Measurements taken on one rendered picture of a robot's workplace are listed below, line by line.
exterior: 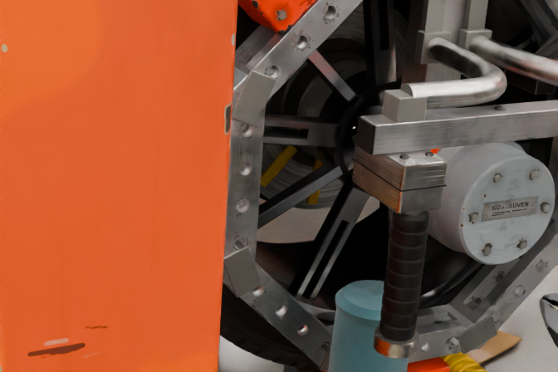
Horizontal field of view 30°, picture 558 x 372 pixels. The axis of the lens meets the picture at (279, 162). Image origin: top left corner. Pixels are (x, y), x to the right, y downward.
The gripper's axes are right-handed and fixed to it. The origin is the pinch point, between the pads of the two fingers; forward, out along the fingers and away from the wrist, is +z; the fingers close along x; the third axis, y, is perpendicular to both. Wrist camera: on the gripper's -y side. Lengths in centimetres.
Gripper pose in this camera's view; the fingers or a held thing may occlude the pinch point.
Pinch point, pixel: (545, 300)
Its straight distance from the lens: 146.7
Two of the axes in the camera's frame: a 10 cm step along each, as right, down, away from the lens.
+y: 5.9, 6.0, 5.4
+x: 6.8, -7.3, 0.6
